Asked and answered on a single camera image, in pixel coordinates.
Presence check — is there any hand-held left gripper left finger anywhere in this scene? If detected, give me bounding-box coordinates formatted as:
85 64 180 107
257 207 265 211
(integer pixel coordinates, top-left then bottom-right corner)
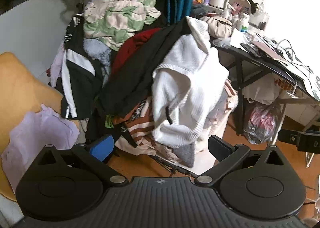
37 134 128 186

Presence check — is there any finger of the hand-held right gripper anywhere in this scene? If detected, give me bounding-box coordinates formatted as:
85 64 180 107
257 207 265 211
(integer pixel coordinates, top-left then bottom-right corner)
278 129 300 145

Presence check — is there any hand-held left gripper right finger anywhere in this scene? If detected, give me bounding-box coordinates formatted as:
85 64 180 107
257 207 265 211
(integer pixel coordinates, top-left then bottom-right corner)
194 135 287 186

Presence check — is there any green and cream patterned shirt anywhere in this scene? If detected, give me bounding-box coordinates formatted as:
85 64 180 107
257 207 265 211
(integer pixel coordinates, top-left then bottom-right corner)
83 0 162 52

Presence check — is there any clear plastic bag with clothes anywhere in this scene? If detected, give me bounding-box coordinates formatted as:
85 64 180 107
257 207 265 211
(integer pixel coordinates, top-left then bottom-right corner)
243 103 281 145

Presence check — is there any grey garment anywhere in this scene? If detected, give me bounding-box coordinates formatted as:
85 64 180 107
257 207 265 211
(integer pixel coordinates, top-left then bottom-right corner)
172 143 196 168

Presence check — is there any brown striped garment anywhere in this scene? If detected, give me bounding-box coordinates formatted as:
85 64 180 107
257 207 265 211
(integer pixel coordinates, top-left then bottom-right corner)
114 98 182 163

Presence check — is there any white plastic bag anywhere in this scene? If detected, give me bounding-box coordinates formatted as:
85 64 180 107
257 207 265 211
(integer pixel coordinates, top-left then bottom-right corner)
242 73 283 105

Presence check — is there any lavender cloth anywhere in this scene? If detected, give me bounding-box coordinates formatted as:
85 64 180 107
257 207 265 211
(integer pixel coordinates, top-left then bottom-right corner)
1 104 80 191

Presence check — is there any white knit sweater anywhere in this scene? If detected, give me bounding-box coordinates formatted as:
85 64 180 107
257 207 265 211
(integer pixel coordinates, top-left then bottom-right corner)
151 16 230 149

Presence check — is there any black folding desk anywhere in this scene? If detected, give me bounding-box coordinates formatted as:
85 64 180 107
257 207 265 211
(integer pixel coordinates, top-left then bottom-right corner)
212 38 320 136

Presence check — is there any black garment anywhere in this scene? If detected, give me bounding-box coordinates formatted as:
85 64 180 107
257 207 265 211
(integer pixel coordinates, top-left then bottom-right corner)
86 22 193 141

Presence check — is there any pink tablet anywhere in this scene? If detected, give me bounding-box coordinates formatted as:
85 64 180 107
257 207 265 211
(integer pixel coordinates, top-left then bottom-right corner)
250 39 291 63

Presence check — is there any pale pink garment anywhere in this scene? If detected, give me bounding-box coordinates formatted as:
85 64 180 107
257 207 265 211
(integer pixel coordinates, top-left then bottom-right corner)
48 43 67 88

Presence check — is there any light blue fluffy garment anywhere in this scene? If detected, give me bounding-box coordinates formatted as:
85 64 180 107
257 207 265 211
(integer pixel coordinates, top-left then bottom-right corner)
83 38 112 67

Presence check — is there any yellow chair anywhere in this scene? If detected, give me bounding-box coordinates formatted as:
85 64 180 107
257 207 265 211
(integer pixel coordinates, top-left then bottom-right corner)
0 52 83 202

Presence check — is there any dark red garment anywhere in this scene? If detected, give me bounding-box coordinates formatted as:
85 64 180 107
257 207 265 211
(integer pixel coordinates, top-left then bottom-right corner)
110 28 163 79

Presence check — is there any clear jar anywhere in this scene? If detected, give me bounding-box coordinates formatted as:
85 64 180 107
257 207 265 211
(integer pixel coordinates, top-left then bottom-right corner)
248 8 270 32

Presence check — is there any beige bag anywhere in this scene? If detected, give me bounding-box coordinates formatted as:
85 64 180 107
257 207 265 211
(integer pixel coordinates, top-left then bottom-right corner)
199 14 235 39

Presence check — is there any white bottle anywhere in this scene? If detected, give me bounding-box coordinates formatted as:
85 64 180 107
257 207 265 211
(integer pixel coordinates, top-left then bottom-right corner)
236 13 250 32

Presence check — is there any wire basket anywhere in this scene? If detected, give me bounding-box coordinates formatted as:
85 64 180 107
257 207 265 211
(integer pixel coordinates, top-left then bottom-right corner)
273 74 298 98

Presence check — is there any white charging cable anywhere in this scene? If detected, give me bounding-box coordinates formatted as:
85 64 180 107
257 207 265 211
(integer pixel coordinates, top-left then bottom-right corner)
274 39 311 69

